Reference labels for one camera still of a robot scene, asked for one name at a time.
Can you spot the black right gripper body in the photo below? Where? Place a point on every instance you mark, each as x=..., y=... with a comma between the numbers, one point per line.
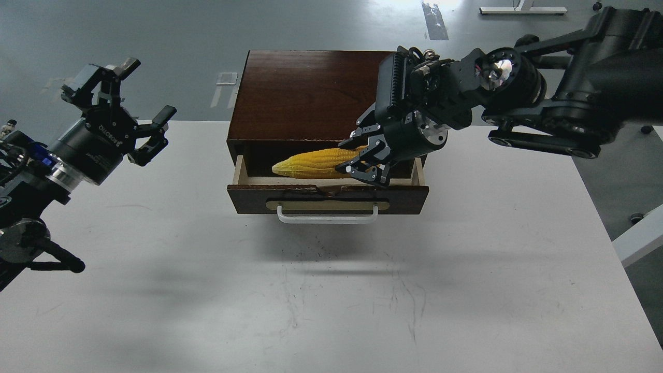
x=407, y=138

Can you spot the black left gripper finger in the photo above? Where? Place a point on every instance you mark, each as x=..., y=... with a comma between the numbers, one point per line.
x=98, y=87
x=155, y=134

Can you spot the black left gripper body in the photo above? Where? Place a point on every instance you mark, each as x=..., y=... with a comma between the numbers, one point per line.
x=96, y=143

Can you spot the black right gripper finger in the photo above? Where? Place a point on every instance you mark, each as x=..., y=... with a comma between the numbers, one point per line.
x=369, y=134
x=370, y=165

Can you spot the yellow corn cob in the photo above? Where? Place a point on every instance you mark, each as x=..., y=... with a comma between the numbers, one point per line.
x=318, y=164

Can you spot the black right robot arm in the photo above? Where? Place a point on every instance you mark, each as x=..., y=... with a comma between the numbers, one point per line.
x=567, y=95

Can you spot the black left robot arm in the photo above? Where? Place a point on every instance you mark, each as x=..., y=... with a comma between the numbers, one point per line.
x=35, y=175

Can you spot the dark wooden drawer cabinet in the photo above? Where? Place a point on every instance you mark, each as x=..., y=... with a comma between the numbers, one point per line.
x=302, y=95

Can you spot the white desk leg base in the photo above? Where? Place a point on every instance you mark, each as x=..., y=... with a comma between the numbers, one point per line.
x=522, y=8

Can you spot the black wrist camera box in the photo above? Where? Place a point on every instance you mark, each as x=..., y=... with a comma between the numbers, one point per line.
x=391, y=104

